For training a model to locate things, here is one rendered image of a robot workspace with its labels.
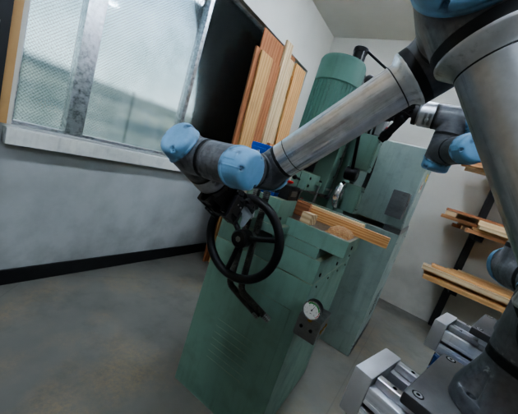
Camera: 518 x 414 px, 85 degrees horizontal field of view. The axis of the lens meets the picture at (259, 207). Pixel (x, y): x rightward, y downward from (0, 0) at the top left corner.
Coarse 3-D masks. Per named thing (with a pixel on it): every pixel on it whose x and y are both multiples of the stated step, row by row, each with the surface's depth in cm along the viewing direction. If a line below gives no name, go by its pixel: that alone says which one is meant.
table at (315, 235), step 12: (264, 228) 95; (288, 228) 100; (300, 228) 99; (312, 228) 96; (324, 228) 100; (312, 240) 96; (324, 240) 94; (336, 240) 92; (336, 252) 92; (348, 252) 95
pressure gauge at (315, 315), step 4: (308, 300) 92; (312, 300) 91; (316, 300) 91; (304, 304) 91; (308, 304) 91; (312, 304) 90; (316, 304) 89; (320, 304) 90; (304, 308) 91; (308, 308) 91; (312, 308) 90; (316, 308) 89; (320, 308) 88; (304, 312) 91; (308, 312) 91; (312, 312) 90; (316, 312) 89; (320, 312) 88; (308, 316) 91; (312, 316) 90; (316, 316) 89; (308, 320) 93
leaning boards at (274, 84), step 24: (264, 48) 243; (288, 48) 265; (264, 72) 244; (288, 72) 280; (264, 96) 259; (288, 96) 286; (240, 120) 242; (264, 120) 270; (288, 120) 300; (240, 144) 246
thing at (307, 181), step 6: (300, 174) 111; (306, 174) 110; (312, 174) 112; (294, 180) 112; (300, 180) 111; (306, 180) 110; (312, 180) 114; (318, 180) 120; (300, 186) 111; (306, 186) 111; (312, 186) 117
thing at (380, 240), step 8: (312, 208) 114; (320, 216) 111; (328, 216) 109; (328, 224) 109; (336, 224) 108; (344, 224) 106; (352, 224) 105; (360, 232) 103; (368, 232) 102; (376, 232) 102; (368, 240) 102; (376, 240) 101; (384, 240) 99
